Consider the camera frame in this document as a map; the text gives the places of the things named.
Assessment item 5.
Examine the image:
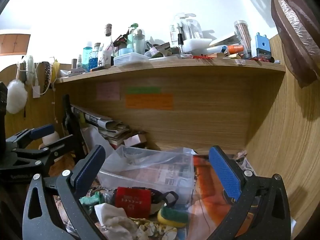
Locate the green plush toy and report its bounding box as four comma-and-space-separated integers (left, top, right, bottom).
79, 192, 105, 214

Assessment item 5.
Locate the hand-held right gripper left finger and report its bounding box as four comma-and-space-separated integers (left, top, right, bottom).
22, 144, 107, 240

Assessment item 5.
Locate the orange sticky note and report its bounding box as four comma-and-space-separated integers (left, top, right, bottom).
125, 94, 174, 110

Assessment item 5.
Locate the cork-topped glass bottle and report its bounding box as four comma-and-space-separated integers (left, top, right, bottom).
104, 24, 113, 52

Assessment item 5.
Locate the clear jar of sticks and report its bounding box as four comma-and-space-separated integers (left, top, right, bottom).
234, 20, 253, 58

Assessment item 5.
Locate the green and yellow sponge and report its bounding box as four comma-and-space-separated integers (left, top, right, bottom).
157, 206, 189, 228

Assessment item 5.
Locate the green sticky note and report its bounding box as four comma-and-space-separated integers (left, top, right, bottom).
126, 87, 161, 94

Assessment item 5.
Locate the blue plastic box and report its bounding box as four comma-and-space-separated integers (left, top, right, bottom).
255, 32, 271, 58

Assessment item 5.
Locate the clear plastic blister packaging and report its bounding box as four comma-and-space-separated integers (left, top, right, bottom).
170, 12, 203, 43

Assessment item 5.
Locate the patterned headband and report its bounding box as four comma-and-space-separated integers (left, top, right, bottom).
41, 61, 52, 94

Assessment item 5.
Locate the grey translucent bottle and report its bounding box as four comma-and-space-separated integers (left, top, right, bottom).
132, 29, 146, 55

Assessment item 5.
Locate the clear plastic storage box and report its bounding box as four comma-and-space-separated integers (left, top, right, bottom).
97, 145, 195, 205

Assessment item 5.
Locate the stack of magazines and newspapers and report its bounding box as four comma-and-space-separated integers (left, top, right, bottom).
70, 104, 140, 149

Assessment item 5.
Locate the white fluffy duster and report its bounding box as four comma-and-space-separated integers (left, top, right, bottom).
23, 54, 35, 85

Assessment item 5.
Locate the pink sticky note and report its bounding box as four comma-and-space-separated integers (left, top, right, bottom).
96, 82, 120, 101

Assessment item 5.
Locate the white and gold crumpled wrapper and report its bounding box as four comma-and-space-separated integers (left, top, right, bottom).
136, 221, 178, 240

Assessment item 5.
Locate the white and orange glue bottle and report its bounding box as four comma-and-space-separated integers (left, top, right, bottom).
206, 44, 244, 55

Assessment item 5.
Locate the clear lidded plastic container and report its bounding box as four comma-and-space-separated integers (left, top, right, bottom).
113, 53, 150, 67

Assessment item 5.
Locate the wooden cabinet door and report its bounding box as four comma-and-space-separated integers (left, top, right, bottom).
0, 33, 31, 56

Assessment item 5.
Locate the blue liquid bottle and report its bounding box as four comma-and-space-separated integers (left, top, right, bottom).
82, 41, 93, 71

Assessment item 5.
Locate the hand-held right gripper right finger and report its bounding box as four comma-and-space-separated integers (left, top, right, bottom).
207, 145, 292, 240

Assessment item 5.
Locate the white printed mug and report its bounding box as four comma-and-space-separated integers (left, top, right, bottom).
100, 50, 112, 67

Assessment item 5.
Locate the green pump bottle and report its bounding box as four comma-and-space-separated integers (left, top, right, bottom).
127, 23, 139, 49

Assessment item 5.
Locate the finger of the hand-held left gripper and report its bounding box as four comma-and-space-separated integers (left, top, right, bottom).
11, 134, 85, 178
6, 124, 55, 148

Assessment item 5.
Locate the white foam tray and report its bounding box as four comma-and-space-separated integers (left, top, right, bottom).
183, 38, 213, 55

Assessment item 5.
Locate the bottle of blue beads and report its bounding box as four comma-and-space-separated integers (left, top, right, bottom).
89, 42, 101, 72

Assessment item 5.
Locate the white fluffy puff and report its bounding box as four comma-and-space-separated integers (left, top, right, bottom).
6, 79, 28, 114

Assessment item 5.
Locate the wooden desk shelf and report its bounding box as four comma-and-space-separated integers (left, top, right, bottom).
54, 54, 287, 155

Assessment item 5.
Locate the black elastic strap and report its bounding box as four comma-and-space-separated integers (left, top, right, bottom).
150, 189, 179, 208

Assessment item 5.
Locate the black-capped clear vial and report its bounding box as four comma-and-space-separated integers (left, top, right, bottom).
177, 33, 184, 55

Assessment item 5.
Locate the brown curtain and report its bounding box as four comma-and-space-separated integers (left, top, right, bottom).
227, 0, 320, 88

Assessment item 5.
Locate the white crumpled cloth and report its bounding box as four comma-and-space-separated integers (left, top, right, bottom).
94, 203, 140, 240

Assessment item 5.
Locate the small pink and white box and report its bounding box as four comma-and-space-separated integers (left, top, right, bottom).
123, 134, 148, 148

